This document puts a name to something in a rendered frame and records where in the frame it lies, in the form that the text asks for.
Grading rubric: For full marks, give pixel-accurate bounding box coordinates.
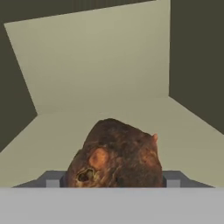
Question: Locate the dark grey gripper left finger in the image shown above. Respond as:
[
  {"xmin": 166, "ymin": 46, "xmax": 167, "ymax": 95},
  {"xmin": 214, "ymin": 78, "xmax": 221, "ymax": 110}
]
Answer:
[{"xmin": 12, "ymin": 171, "xmax": 70, "ymax": 188}]

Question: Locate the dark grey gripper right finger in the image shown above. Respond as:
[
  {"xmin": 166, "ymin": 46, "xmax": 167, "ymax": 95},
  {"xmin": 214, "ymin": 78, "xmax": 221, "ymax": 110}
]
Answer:
[{"xmin": 162, "ymin": 171, "xmax": 215, "ymax": 188}]

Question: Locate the brown bread loaf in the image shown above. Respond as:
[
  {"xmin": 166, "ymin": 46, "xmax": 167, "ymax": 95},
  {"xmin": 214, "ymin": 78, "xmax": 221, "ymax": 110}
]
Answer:
[{"xmin": 66, "ymin": 117, "xmax": 165, "ymax": 188}]

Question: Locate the olive cabinet interior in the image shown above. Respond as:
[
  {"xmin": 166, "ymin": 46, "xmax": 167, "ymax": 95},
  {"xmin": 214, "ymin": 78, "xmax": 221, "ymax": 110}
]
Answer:
[{"xmin": 0, "ymin": 0, "xmax": 224, "ymax": 188}]

